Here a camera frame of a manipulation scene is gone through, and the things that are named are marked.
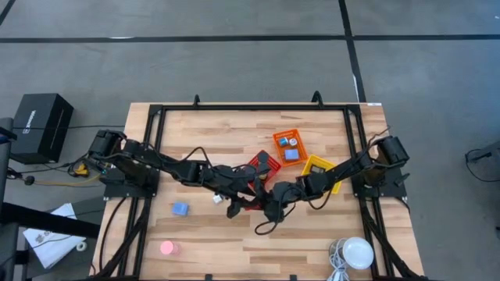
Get black metal table frame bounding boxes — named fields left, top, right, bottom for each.
left=91, top=101, right=427, bottom=281

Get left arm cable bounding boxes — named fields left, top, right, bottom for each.
left=181, top=146, right=215, bottom=169

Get orange plastic basket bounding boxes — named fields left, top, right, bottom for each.
left=272, top=128, right=309, bottom=168

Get white paper sheets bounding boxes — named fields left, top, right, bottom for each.
left=22, top=202, right=87, bottom=269

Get yellow floor cable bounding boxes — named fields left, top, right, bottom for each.
left=34, top=173, right=102, bottom=187

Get white cable bundle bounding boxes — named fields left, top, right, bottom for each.
left=327, top=238, right=351, bottom=281

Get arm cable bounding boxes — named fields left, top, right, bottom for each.
left=181, top=146, right=215, bottom=169
left=254, top=194, right=333, bottom=237

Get black beam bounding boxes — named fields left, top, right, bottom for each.
left=0, top=201, right=102, bottom=240

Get black cardboard box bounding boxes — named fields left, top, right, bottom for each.
left=9, top=92, right=74, bottom=165

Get yellow plastic basket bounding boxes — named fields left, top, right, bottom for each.
left=299, top=154, right=343, bottom=195

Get red plastic basket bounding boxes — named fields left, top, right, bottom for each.
left=247, top=150, right=283, bottom=184

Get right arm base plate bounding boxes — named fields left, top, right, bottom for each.
left=350, top=165, right=408, bottom=199

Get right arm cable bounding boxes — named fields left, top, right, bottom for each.
left=254, top=194, right=333, bottom=237

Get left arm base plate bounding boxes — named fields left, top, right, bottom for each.
left=103, top=177, right=159, bottom=199

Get pink hourglass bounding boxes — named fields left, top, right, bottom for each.
left=159, top=240, right=181, bottom=257

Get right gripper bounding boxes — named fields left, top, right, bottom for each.
left=244, top=180, right=305, bottom=224

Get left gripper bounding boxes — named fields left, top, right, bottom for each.
left=201, top=165, right=270, bottom=219

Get white dome lamp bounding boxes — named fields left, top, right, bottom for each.
left=342, top=237, right=375, bottom=270

